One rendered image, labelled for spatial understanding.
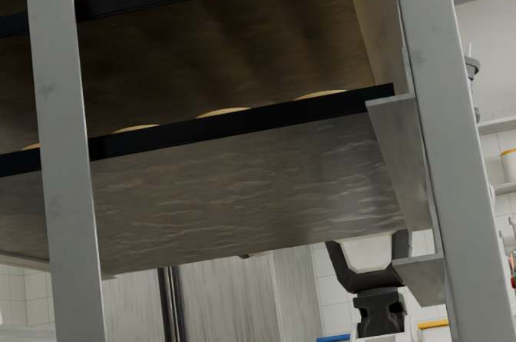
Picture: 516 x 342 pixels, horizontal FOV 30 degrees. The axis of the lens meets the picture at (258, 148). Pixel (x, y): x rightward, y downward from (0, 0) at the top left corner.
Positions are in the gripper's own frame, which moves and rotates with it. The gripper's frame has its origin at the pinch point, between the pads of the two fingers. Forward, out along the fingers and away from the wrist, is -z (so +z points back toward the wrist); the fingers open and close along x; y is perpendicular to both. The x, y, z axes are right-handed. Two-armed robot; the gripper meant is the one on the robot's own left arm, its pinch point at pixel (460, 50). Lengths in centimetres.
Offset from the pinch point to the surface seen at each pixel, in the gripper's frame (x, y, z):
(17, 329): 95, -116, 136
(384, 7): 79, -163, 119
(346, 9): 81, -162, 120
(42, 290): 81, 541, -45
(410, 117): 77, -166, 129
